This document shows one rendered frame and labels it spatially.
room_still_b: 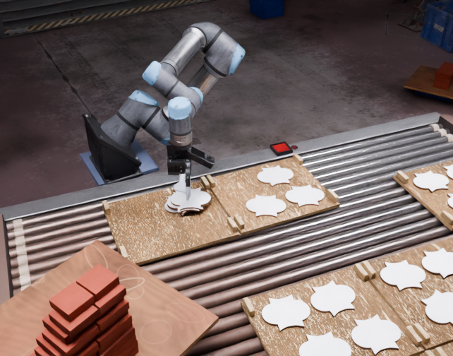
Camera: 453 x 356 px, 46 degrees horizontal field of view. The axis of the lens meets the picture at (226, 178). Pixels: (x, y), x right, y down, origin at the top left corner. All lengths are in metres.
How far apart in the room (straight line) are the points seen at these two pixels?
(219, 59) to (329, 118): 2.49
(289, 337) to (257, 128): 2.89
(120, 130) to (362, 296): 1.18
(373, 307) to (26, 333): 0.99
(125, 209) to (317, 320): 0.82
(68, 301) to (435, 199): 1.45
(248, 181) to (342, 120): 2.47
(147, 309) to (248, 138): 2.80
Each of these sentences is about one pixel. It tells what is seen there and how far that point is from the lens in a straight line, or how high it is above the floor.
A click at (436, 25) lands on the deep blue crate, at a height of 0.20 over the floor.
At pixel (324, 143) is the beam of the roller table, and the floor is 0.91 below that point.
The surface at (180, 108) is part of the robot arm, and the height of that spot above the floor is 1.37.
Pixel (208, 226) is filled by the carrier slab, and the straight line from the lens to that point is 1.93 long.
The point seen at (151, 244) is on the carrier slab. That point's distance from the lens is 1.88.
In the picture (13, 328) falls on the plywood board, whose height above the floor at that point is 1.04.
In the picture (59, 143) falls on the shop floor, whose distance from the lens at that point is 4.32.
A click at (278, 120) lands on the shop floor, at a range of 4.46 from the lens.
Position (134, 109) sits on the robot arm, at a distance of 2.29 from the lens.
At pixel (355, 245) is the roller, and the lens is 1.94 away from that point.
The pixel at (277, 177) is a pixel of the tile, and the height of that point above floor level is 0.94.
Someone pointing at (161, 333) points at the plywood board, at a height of 1.04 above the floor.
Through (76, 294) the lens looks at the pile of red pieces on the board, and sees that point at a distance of 1.24.
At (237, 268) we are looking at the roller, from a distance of 1.81.
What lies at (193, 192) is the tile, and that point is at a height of 0.98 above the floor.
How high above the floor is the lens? 2.20
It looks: 36 degrees down
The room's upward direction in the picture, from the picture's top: straight up
